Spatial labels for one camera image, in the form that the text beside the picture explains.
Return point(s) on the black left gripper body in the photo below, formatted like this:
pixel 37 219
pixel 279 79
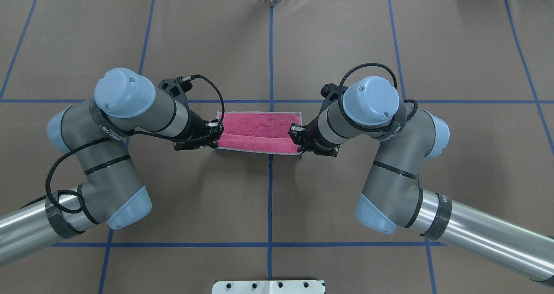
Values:
pixel 197 127

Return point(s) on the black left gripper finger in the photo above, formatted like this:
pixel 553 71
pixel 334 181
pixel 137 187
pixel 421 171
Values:
pixel 215 125

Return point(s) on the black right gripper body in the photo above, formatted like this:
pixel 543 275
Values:
pixel 312 136

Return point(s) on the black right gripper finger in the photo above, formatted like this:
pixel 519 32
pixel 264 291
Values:
pixel 295 133

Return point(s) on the pink and grey towel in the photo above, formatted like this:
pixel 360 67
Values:
pixel 259 132

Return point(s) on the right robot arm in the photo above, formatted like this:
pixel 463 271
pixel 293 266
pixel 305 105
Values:
pixel 449 187

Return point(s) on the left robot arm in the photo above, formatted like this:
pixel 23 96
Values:
pixel 95 180

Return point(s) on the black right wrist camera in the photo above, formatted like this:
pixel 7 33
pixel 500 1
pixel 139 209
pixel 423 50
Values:
pixel 330 93

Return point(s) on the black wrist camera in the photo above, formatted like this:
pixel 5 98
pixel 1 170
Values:
pixel 330 93
pixel 177 88

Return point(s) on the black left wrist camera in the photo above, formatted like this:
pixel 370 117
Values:
pixel 177 88

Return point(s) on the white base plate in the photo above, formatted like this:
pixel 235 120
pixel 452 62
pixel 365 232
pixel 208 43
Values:
pixel 269 287

